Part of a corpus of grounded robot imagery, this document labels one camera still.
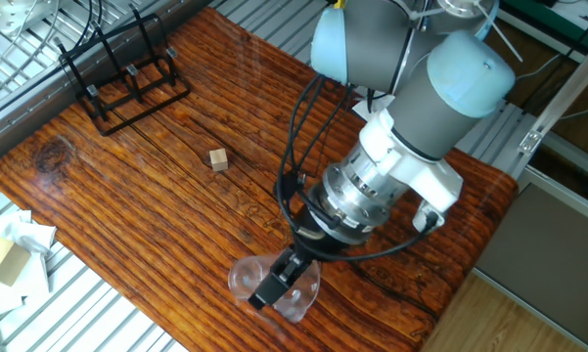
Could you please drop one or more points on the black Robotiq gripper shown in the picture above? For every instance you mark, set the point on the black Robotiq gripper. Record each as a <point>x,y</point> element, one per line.
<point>323,242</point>

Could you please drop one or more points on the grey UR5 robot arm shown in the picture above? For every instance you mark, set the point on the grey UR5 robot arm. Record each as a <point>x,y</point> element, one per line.
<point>420,112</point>

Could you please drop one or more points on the small wooden cube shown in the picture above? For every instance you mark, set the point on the small wooden cube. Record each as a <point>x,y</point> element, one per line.
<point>218,160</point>

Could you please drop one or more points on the glossy wood-pattern table mat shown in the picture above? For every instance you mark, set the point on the glossy wood-pattern table mat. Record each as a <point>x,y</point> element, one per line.
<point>151,220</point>

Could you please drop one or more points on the white paper sheet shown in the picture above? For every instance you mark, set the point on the white paper sheet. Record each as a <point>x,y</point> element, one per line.
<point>364,110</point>

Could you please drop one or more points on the grey board panel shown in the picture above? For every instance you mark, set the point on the grey board panel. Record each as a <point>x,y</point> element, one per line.
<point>543,254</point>

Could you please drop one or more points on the large wooden block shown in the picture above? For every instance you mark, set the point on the large wooden block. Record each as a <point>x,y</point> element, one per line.
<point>5,261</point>

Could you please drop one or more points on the yellow connector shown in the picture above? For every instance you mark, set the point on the yellow connector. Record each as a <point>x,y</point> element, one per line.
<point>339,4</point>

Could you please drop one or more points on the aluminium plate with holes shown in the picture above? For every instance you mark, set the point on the aluminium plate with holes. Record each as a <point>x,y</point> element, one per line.
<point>10,14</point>

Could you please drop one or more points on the white wrist sensor mount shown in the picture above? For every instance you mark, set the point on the white wrist sensor mount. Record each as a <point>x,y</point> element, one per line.
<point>416,171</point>

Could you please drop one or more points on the metal frame post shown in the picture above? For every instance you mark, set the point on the metal frame post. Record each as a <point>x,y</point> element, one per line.
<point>562,93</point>

